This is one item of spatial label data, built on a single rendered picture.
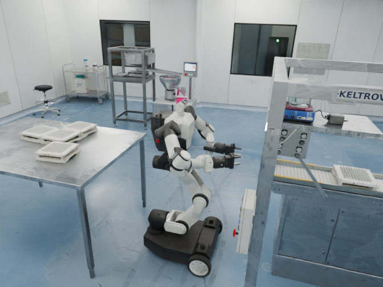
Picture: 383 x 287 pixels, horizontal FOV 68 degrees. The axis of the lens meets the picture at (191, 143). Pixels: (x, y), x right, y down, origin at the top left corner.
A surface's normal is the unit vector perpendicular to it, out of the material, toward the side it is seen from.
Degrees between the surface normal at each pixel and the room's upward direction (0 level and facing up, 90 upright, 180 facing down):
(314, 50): 90
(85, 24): 90
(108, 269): 0
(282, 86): 90
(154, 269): 0
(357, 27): 90
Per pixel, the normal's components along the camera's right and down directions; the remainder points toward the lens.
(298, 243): -0.26, 0.37
